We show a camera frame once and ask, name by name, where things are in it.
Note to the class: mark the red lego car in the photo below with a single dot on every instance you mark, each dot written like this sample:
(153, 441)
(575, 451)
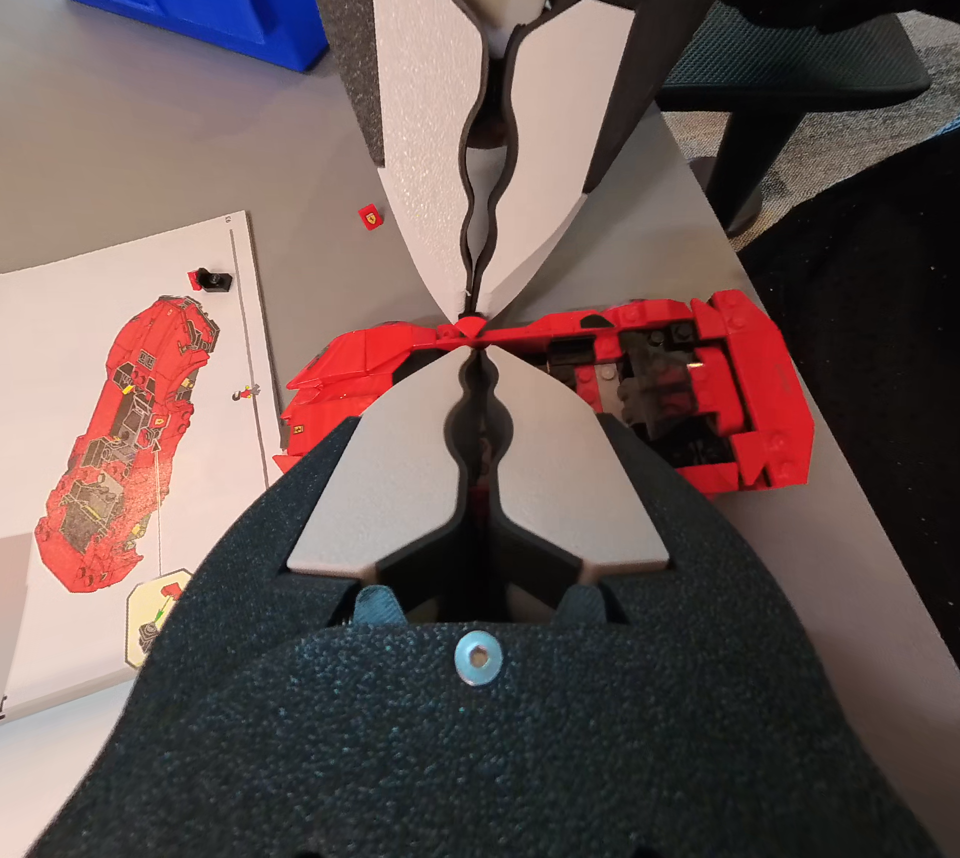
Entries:
(750, 348)

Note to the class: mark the lego instruction booklet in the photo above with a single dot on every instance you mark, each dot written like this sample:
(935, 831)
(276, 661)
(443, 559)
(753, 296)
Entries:
(60, 318)

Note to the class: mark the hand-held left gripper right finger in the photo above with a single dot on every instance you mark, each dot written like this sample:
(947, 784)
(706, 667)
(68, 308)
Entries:
(577, 483)

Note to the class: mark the dark office chair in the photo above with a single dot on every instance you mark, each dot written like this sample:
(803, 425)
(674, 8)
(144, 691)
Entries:
(787, 55)

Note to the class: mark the red lego tile with emblem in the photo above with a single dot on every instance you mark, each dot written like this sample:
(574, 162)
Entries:
(370, 216)

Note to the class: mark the person's dark speckled clothing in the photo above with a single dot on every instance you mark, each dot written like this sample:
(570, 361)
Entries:
(862, 348)

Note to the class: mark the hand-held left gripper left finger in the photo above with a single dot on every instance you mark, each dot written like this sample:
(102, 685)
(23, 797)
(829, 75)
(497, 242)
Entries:
(375, 490)

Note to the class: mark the small black lego piece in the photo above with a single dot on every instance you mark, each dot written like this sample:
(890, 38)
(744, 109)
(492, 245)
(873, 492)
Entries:
(220, 281)

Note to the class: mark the small red lego piece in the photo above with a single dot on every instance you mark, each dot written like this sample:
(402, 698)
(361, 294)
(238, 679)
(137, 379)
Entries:
(197, 278)

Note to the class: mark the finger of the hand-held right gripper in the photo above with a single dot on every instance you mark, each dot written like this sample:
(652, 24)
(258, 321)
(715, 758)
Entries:
(562, 122)
(420, 122)

